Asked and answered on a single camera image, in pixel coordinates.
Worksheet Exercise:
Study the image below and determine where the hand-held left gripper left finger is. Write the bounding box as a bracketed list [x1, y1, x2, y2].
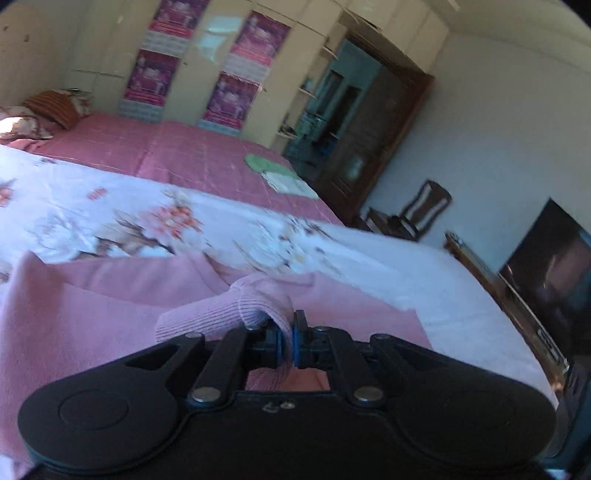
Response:
[123, 322, 293, 409]

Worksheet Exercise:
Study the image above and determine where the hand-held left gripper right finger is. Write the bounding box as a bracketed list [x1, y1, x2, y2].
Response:
[292, 310, 445, 409]

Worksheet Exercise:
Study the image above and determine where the pink knit sweater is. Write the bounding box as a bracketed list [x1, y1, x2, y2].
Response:
[0, 251, 433, 480]

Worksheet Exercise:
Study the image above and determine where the white folded cloth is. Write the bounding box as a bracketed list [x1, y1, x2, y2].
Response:
[262, 171, 320, 200]

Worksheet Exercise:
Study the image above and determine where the green folded cloth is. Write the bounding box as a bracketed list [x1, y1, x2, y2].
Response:
[244, 153, 296, 179]

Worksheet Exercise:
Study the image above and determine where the wooden chair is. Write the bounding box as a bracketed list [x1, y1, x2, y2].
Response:
[353, 180, 452, 243]

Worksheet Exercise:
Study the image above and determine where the wooden television stand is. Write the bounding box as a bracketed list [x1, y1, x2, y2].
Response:
[444, 231, 571, 385]

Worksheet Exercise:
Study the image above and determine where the dark wooden door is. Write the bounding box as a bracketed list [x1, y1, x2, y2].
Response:
[318, 69, 435, 223]

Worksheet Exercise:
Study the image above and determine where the pink checked bedspread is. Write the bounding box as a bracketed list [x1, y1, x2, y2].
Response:
[0, 111, 347, 227]

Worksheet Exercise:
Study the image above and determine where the white floral blanket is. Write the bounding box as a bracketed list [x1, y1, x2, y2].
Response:
[0, 145, 559, 407]

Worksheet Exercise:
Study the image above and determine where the cream corner shelf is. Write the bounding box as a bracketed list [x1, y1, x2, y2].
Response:
[274, 23, 348, 145]

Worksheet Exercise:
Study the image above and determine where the black television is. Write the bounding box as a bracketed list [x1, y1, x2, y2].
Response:
[499, 198, 591, 358]

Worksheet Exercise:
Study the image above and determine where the cream wardrobe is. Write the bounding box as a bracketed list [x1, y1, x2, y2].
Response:
[69, 0, 450, 149]

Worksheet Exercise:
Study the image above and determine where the small floral pillow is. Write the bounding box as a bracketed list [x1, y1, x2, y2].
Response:
[69, 90, 94, 117]

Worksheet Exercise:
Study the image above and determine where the orange striped pillow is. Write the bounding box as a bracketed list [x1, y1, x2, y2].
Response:
[23, 90, 82, 130]

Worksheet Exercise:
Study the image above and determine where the purple wall poster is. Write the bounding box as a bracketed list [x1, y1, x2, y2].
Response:
[148, 0, 209, 46]
[196, 71, 259, 134]
[119, 48, 178, 121]
[222, 11, 291, 77]

